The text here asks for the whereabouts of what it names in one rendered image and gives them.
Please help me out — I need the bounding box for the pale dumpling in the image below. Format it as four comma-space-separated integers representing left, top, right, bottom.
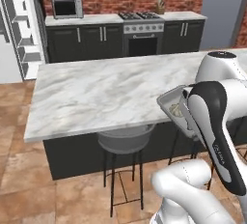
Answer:
169, 102, 183, 118

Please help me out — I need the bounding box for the wooden knife block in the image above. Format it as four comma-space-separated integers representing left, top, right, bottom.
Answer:
155, 0, 166, 15

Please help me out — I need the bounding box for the dark island cabinet base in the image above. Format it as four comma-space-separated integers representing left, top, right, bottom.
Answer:
42, 117, 247, 182

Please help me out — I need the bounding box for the grey metal tray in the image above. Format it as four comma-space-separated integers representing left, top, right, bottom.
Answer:
156, 85, 198, 139

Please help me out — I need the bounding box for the silver microwave oven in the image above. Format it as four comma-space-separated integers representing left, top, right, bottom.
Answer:
50, 0, 85, 20

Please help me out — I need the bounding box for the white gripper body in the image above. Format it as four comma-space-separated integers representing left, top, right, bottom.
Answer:
178, 87, 198, 136

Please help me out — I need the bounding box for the silver stove with oven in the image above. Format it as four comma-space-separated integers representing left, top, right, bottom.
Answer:
118, 11, 166, 58

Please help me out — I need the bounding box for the dark lower cupboard run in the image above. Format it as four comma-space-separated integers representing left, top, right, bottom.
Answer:
161, 19, 206, 55
45, 23, 124, 64

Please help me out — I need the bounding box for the grey stool with black legs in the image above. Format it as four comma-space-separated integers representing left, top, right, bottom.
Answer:
96, 124, 156, 218

